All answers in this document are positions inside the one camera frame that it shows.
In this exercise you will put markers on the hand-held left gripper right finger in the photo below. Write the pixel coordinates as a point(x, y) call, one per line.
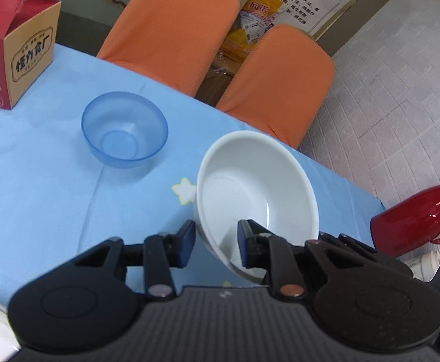
point(244, 247)

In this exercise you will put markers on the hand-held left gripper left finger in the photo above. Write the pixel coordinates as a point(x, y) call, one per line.
point(188, 244)

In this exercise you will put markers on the white ceramic bowl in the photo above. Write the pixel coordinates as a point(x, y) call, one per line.
point(250, 181)

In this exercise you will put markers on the white lidded tumbler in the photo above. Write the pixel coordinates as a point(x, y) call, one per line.
point(425, 267)

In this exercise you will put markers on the red thermos jug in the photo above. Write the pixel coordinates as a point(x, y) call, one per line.
point(416, 215)

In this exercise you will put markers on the blue translucent plastic bowl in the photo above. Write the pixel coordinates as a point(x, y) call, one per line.
point(124, 128)

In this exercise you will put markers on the blue cartoon printed tablecloth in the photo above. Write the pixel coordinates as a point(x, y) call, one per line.
point(35, 181)

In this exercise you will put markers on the orange chair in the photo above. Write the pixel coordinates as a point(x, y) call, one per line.
point(280, 83)
point(167, 26)

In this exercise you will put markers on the yellow snack bag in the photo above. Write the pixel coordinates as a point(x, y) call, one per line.
point(257, 19)

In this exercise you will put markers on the red cracker carton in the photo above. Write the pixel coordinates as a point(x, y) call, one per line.
point(20, 56)

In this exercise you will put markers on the frosted glass door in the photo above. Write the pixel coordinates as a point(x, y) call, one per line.
point(92, 0)

